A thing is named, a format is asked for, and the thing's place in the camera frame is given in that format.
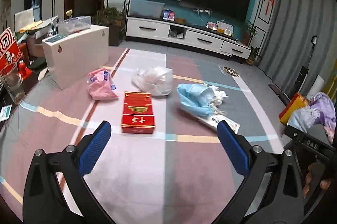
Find blue face mask bundle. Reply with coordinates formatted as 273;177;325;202
177;84;215;117

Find white translucent plastic bag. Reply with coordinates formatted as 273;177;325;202
132;66;174;97

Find white tissue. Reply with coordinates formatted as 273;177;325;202
209;85;228;115

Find person's right hand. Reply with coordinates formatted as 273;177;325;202
302;162;332;198

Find light blue plastic bag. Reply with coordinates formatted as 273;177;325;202
287;106;320;133

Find purple crumpled clothing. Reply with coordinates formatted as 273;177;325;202
309;92;336;131

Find white blue medicine box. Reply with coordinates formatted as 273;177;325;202
196;111;241;135

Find orange yellow paper bag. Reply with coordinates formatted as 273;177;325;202
279;93;308;125

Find red cigarette carton box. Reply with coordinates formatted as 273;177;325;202
121;92;155;134

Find black upright vacuum cleaner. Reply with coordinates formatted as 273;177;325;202
269;35;318;100

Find pink plastic bag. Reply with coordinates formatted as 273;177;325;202
87;68;118;101

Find multicolour striped floor mat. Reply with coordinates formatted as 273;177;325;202
1;47;283;223

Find white low side cabinet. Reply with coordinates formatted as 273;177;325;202
42;25;109;89

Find potted plant by curtain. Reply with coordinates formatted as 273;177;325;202
246;46;261;66

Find clear plastic cup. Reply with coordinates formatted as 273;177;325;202
1;62;25;105

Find tall potted plant on stand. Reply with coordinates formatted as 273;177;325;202
241;21;258;46

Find clear container on side cabinet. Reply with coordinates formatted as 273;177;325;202
57;16;91;35

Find white TV stand cabinet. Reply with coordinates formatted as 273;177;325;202
126;16;251;59

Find red KFC paper bag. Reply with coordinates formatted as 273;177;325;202
0;27;22;70

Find potted plants left of stand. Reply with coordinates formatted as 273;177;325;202
94;7;126;47

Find grey curtain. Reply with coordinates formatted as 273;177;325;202
259;0;336;95

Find clear plastic storage box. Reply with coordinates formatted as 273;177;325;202
130;0;165;18

